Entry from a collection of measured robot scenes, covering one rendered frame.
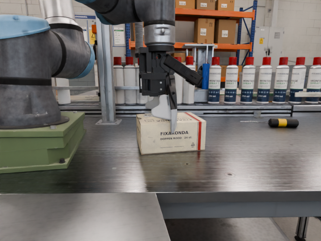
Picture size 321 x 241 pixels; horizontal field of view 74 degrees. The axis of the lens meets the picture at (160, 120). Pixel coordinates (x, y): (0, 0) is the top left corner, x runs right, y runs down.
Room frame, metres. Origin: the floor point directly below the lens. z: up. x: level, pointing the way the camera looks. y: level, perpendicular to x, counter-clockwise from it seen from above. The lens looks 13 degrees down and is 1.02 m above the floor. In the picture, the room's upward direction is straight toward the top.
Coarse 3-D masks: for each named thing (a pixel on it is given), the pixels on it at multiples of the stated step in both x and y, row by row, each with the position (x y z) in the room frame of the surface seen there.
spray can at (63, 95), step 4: (56, 80) 0.94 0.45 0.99; (60, 80) 0.93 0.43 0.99; (64, 80) 0.94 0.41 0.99; (68, 80) 0.96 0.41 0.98; (56, 84) 0.94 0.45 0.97; (60, 84) 0.93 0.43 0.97; (64, 84) 0.94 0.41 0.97; (68, 84) 0.96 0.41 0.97; (60, 92) 0.93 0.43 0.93; (64, 92) 0.94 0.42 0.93; (68, 92) 0.95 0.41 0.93; (60, 96) 0.93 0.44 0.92; (64, 96) 0.94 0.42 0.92; (68, 96) 0.95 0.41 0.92; (60, 100) 0.93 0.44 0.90; (64, 100) 0.93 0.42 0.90; (68, 100) 0.95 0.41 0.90; (60, 104) 0.93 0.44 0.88; (64, 104) 0.93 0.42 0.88; (68, 104) 0.94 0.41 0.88
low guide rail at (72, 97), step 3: (57, 96) 0.99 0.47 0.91; (72, 96) 0.99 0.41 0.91; (75, 96) 0.99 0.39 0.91; (78, 96) 0.99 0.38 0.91; (81, 96) 0.99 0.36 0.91; (84, 96) 0.99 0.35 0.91; (87, 96) 0.99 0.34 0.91; (90, 96) 0.99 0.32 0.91; (93, 96) 0.99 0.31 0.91; (96, 96) 0.99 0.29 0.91; (57, 99) 0.99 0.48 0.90; (72, 99) 0.99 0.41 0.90; (75, 99) 0.99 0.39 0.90; (78, 99) 0.99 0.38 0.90; (81, 99) 0.99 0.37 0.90; (84, 99) 0.99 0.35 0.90; (87, 99) 0.99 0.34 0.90; (90, 99) 0.99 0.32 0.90; (93, 99) 0.99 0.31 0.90; (96, 99) 0.99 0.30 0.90
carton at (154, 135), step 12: (144, 120) 0.51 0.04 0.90; (156, 120) 0.51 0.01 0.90; (168, 120) 0.51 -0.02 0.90; (180, 120) 0.51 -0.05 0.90; (192, 120) 0.51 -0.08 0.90; (204, 120) 0.51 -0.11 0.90; (144, 132) 0.48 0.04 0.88; (156, 132) 0.48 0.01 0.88; (168, 132) 0.49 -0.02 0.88; (180, 132) 0.50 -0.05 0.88; (192, 132) 0.50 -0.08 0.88; (204, 132) 0.51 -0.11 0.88; (144, 144) 0.48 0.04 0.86; (156, 144) 0.48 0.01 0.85; (168, 144) 0.49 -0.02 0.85; (180, 144) 0.50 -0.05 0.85; (192, 144) 0.50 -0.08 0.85; (204, 144) 0.51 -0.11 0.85
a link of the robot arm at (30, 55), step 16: (0, 16) 0.45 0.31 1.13; (16, 16) 0.46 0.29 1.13; (0, 32) 0.44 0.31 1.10; (16, 32) 0.45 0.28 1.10; (32, 32) 0.47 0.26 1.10; (48, 32) 0.51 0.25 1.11; (0, 48) 0.44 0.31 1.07; (16, 48) 0.45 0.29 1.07; (32, 48) 0.46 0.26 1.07; (48, 48) 0.50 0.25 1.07; (64, 48) 0.55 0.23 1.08; (0, 64) 0.44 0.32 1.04; (16, 64) 0.44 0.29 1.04; (32, 64) 0.46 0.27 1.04; (48, 64) 0.50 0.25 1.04; (64, 64) 0.55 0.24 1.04
